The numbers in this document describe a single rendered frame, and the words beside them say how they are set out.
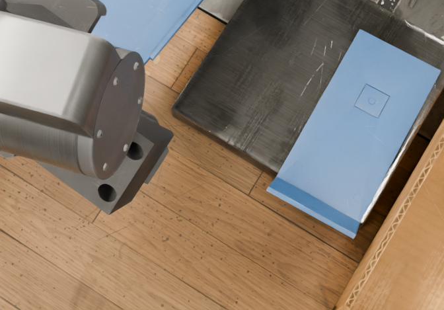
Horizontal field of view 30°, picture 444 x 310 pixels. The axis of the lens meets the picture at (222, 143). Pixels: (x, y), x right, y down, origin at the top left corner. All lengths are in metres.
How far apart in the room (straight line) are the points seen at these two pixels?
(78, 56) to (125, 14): 0.26
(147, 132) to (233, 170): 0.25
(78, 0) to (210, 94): 0.21
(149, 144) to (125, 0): 0.21
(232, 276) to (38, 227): 0.15
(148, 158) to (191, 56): 0.28
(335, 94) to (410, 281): 0.15
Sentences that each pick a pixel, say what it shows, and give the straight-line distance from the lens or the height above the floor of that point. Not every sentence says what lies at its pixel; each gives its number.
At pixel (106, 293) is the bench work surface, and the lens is 0.63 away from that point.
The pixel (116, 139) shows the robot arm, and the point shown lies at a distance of 0.36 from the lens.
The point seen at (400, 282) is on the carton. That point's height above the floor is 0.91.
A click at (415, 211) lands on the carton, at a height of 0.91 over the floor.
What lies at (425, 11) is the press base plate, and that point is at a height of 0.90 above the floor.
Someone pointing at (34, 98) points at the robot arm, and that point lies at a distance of 0.32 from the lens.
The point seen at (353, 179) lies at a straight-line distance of 0.62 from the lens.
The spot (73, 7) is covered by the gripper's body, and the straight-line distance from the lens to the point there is 0.46.
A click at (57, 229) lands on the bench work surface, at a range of 0.65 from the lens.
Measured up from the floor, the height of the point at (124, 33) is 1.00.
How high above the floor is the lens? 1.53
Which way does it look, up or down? 75 degrees down
